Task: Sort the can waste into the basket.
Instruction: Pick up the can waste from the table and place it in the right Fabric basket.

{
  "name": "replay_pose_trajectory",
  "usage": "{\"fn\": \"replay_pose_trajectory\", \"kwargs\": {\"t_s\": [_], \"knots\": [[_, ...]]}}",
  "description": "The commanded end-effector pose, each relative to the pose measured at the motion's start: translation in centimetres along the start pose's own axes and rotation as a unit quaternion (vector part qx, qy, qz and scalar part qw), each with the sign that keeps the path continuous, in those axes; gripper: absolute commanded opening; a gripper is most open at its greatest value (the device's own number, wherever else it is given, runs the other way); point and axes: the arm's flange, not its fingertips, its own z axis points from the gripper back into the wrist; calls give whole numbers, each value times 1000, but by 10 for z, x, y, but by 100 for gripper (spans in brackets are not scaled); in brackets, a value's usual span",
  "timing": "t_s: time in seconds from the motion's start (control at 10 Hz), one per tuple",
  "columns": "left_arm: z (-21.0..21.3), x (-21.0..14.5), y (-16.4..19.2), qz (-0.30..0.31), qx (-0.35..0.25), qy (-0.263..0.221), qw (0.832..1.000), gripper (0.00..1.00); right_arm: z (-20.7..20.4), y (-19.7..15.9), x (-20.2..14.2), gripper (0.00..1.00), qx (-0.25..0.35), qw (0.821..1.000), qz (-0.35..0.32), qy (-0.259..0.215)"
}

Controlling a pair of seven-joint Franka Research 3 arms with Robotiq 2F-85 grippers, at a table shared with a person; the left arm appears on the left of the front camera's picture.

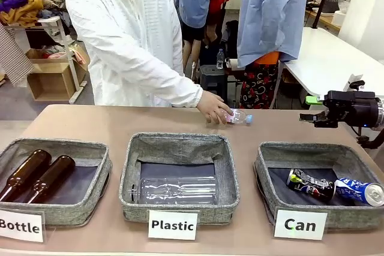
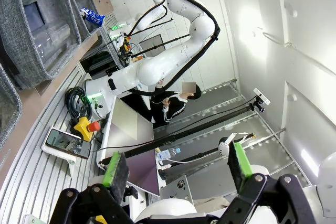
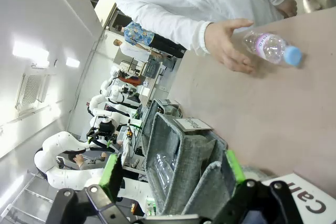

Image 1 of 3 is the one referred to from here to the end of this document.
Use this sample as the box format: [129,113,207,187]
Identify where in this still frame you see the person's left hand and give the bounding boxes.
[197,90,233,125]

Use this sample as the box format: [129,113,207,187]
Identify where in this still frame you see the person in white jacket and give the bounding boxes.
[65,0,193,108]

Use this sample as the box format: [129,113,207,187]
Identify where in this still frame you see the white Plastic label sign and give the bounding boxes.
[147,209,199,241]

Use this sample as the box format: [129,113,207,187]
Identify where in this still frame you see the grey fabric Plastic basket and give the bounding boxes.
[118,132,241,225]

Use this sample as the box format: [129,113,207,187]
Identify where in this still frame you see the person's left forearm white sleeve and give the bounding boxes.
[149,55,205,109]

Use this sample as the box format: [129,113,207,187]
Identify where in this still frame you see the blue and white drink can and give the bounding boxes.
[333,177,384,207]

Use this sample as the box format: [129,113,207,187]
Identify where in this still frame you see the grey fabric Bottle basket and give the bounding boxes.
[0,137,113,227]

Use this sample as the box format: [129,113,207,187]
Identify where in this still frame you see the small pink-label plastic bottle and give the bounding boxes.
[220,108,255,126]

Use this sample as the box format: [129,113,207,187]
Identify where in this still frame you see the black red floral skirt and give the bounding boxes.
[239,61,280,110]

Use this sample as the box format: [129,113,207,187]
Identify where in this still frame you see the open cardboard box with clothes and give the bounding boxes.
[25,44,91,74]

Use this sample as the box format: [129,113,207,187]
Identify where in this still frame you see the orange garment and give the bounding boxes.
[256,51,281,65]

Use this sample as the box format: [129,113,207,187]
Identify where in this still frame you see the brown glass beer bottle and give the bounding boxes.
[26,155,76,204]
[0,149,52,203]

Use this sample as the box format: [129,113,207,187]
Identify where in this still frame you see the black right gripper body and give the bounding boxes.
[322,90,380,127]

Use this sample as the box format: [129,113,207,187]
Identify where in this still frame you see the checked fabric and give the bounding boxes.
[0,23,34,88]

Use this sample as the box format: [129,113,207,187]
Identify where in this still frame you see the clear water bottle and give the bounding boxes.
[216,48,225,70]

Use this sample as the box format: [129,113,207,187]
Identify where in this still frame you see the white Can label sign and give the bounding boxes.
[273,209,328,241]

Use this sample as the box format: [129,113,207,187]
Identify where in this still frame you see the large clear plastic bottle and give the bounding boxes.
[127,176,218,206]

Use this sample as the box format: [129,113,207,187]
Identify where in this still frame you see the black woven basket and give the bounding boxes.
[322,0,343,14]

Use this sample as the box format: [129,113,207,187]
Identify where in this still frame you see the crushed black Pepsi can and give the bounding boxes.
[286,168,336,202]

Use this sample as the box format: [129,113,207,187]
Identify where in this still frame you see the pile of colourful clothes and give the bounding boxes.
[0,0,70,26]

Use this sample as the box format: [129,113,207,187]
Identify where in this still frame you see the white work table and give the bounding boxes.
[281,26,384,95]

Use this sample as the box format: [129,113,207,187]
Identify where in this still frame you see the grey fabric Can basket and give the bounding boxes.
[254,141,384,230]

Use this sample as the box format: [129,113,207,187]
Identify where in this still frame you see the white metal table frame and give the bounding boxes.
[5,16,88,104]

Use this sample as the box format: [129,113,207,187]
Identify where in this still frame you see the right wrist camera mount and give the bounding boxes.
[344,74,366,92]

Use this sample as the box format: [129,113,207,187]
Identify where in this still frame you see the black plastic stool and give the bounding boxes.
[199,64,229,98]

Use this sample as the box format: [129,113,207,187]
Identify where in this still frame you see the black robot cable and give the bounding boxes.
[352,125,384,149]

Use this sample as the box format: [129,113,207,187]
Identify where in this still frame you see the white Bottle label sign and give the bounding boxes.
[0,207,46,243]

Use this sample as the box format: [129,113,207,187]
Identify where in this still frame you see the red garment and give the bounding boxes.
[208,0,230,28]

